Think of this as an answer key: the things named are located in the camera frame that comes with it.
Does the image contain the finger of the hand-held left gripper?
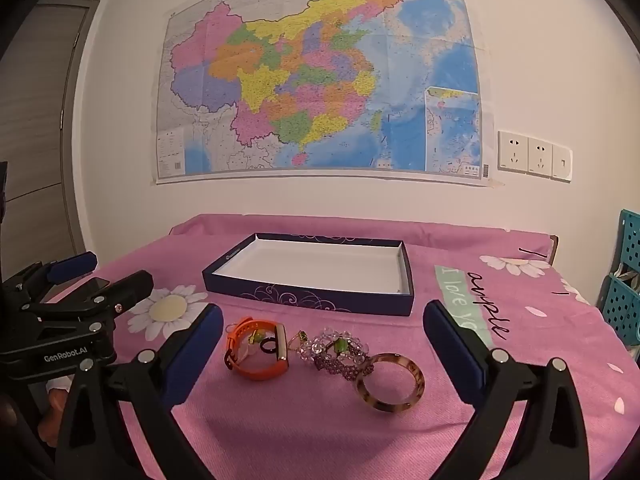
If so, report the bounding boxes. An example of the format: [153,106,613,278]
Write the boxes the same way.
[0,251,99,320]
[22,270,155,336]

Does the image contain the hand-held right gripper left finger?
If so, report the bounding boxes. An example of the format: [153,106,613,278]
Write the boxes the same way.
[55,304,224,480]

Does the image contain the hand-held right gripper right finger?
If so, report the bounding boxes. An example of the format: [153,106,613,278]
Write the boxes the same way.
[422,300,590,480]

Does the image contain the black hair tie green beads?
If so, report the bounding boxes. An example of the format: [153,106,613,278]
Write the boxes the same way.
[246,331,279,355]

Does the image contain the orange wrist watch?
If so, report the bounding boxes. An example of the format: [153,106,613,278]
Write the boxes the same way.
[223,316,291,382]

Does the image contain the tortoiseshell bangle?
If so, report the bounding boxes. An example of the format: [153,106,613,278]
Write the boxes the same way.
[355,353,426,415]

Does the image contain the gold green pendant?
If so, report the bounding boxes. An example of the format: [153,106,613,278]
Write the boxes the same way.
[291,330,313,361]

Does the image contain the purple beaded bracelet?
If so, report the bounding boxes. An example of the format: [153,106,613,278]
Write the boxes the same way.
[315,350,376,381]

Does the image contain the clear crystal bead bracelet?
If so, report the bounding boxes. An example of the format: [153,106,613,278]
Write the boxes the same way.
[305,327,371,361]

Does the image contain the dark blue cardboard box tray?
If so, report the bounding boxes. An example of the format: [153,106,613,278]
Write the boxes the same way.
[202,232,416,317]

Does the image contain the person's left hand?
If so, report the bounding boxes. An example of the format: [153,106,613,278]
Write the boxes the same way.
[37,377,73,433]

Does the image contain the pink floral tablecloth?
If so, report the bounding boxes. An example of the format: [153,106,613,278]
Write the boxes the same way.
[50,212,640,480]

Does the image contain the grey wooden door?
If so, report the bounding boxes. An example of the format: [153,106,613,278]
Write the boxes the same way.
[0,0,101,281]

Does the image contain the teal plastic basket rack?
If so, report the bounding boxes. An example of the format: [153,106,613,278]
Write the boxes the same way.
[599,209,640,361]

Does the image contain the white wall socket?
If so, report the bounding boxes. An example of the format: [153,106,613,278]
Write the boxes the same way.
[527,136,554,178]
[497,131,530,175]

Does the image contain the white wall switch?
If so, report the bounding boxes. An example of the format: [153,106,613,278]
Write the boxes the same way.
[551,144,573,183]

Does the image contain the colourful wall map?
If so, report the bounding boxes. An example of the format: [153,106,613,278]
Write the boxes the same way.
[151,0,496,188]

